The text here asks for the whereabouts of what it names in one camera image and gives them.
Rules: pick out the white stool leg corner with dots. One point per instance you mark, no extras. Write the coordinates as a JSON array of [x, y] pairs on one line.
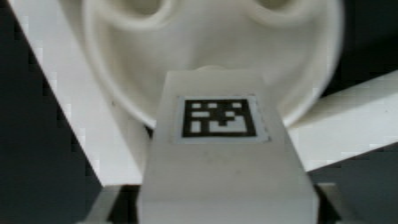
[[224, 176]]

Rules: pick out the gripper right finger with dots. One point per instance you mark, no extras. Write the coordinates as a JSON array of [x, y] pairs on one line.
[[335, 213]]

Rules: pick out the white round stool seat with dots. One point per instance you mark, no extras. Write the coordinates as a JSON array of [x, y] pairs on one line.
[[153, 36]]

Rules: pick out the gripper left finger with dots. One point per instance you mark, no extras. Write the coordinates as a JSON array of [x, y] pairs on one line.
[[114, 207]]

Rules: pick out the white L-shaped fence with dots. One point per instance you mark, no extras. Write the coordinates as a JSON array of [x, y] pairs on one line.
[[349, 126]]

